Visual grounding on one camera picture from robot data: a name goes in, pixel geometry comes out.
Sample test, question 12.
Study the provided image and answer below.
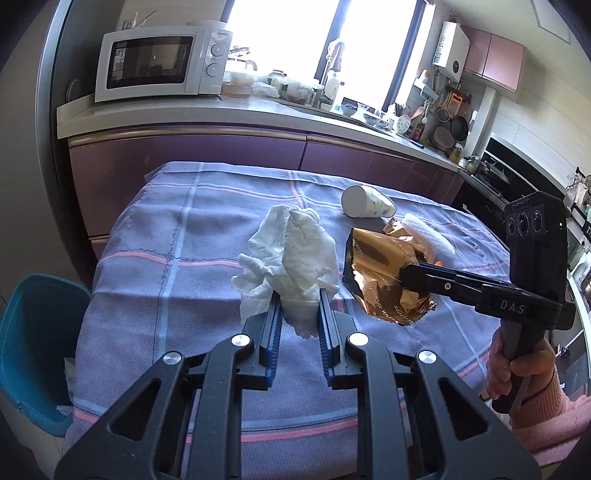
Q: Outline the kitchen window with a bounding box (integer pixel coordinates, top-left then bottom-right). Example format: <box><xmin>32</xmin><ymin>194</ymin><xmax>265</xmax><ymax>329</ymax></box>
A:
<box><xmin>225</xmin><ymin>0</ymin><xmax>426</xmax><ymax>114</ymax></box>

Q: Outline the white tissue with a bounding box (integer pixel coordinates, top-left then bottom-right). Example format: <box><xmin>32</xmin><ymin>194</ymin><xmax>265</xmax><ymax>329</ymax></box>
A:
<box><xmin>231</xmin><ymin>204</ymin><xmax>341</xmax><ymax>340</ymax></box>

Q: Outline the large gold foil bag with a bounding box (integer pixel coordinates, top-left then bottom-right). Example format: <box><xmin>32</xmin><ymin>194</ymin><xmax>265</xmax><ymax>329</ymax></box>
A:
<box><xmin>344</xmin><ymin>227</ymin><xmax>438</xmax><ymax>326</ymax></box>

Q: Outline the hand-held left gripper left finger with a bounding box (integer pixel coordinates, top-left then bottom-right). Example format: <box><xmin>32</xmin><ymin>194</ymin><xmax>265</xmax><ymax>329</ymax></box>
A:
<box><xmin>54</xmin><ymin>291</ymin><xmax>284</xmax><ymax>480</ymax></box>

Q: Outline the purple kitchen counter cabinet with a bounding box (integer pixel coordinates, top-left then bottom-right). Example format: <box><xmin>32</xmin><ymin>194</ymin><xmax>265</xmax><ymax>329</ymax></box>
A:
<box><xmin>56</xmin><ymin>95</ymin><xmax>465</xmax><ymax>260</ymax></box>

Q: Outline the silver refrigerator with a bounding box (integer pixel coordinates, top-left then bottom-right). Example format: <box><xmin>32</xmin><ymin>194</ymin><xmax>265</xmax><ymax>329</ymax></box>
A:
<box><xmin>0</xmin><ymin>0</ymin><xmax>125</xmax><ymax>301</ymax></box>

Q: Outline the pink upper wall cabinet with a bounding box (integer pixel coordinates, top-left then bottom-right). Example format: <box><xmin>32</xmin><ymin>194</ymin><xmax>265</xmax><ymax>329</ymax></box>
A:
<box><xmin>462</xmin><ymin>25</ymin><xmax>526</xmax><ymax>92</ymax></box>

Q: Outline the white water heater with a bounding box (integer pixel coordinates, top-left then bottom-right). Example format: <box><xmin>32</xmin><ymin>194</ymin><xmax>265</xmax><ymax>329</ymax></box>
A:
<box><xmin>431</xmin><ymin>21</ymin><xmax>471</xmax><ymax>80</ymax></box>

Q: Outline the white microwave oven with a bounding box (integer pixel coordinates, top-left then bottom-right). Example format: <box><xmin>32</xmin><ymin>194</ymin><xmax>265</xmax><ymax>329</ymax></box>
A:
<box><xmin>94</xmin><ymin>25</ymin><xmax>232</xmax><ymax>103</ymax></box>

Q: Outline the white paper cup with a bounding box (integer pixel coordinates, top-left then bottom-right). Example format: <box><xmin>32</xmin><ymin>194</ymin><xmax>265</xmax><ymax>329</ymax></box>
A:
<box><xmin>341</xmin><ymin>184</ymin><xmax>397</xmax><ymax>219</ymax></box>

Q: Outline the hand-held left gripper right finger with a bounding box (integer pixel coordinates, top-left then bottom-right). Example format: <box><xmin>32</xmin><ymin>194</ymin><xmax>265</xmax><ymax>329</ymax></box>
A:
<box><xmin>318</xmin><ymin>288</ymin><xmax>542</xmax><ymax>480</ymax></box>

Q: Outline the small gold foil wrapper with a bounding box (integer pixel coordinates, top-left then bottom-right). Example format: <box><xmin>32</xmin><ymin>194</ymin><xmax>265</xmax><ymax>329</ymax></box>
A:
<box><xmin>382</xmin><ymin>218</ymin><xmax>419</xmax><ymax>238</ymax></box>

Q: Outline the black built-in oven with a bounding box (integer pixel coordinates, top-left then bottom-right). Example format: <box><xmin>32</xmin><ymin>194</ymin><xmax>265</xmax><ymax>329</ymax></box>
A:
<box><xmin>450</xmin><ymin>134</ymin><xmax>570</xmax><ymax>241</ymax></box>

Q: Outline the person's right forearm pink sleeve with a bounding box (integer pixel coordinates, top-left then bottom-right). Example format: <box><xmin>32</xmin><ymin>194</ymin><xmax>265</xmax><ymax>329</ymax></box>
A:
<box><xmin>480</xmin><ymin>369</ymin><xmax>591</xmax><ymax>468</ymax></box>

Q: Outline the teal plastic trash bin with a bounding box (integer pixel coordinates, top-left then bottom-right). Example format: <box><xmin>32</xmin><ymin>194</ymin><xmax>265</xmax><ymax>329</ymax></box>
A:
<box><xmin>0</xmin><ymin>273</ymin><xmax>92</xmax><ymax>437</ymax></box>

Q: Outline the white foam fruit net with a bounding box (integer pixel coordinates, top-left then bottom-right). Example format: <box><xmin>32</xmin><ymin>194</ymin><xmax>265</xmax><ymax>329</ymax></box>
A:
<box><xmin>401</xmin><ymin>212</ymin><xmax>456</xmax><ymax>260</ymax></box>

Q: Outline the clear plastic food container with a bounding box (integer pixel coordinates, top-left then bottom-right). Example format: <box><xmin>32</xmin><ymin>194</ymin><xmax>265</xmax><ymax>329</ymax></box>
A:
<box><xmin>222</xmin><ymin>71</ymin><xmax>256</xmax><ymax>99</ymax></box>

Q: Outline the person's right hand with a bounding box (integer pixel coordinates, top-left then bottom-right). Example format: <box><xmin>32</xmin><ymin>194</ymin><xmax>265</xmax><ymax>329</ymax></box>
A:
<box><xmin>484</xmin><ymin>330</ymin><xmax>560</xmax><ymax>402</ymax></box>

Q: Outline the metal sink faucet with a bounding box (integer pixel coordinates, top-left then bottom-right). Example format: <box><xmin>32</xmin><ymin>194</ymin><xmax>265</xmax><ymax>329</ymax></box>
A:
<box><xmin>318</xmin><ymin>41</ymin><xmax>345</xmax><ymax>110</ymax></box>

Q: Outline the purple plaid tablecloth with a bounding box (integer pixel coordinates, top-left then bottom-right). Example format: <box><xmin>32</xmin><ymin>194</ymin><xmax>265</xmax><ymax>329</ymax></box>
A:
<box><xmin>62</xmin><ymin>161</ymin><xmax>514</xmax><ymax>480</ymax></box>

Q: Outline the white vent pipe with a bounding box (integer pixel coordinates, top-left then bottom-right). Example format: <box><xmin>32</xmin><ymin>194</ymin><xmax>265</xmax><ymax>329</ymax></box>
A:
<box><xmin>468</xmin><ymin>88</ymin><xmax>498</xmax><ymax>160</ymax></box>

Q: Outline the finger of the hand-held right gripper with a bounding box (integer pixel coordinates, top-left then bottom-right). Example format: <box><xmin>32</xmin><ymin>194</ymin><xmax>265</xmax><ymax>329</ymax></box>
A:
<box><xmin>400</xmin><ymin>261</ymin><xmax>491</xmax><ymax>292</ymax></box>
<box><xmin>401</xmin><ymin>276</ymin><xmax>484</xmax><ymax>311</ymax></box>

